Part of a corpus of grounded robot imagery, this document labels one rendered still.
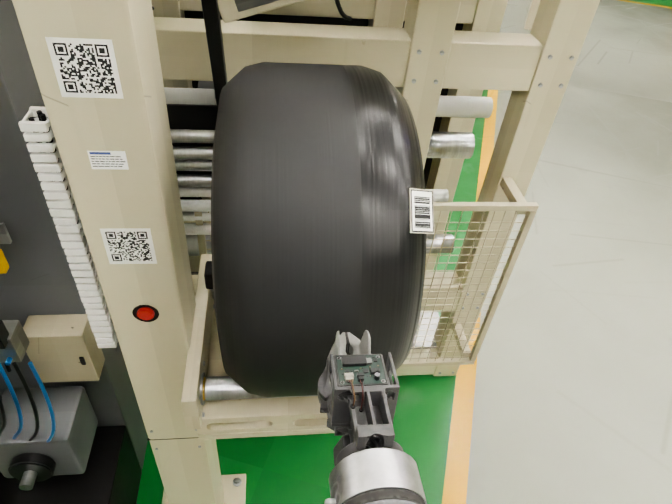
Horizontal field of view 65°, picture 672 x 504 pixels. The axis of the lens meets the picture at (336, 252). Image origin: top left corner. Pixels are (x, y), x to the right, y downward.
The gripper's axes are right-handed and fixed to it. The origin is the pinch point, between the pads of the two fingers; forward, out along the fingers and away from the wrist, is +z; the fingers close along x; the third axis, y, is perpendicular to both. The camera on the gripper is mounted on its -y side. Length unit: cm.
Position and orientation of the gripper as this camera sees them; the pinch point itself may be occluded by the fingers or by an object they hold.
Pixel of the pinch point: (346, 344)
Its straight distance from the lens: 72.1
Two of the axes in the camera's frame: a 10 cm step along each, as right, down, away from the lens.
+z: -1.0, -5.7, 8.2
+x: -9.9, 0.1, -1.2
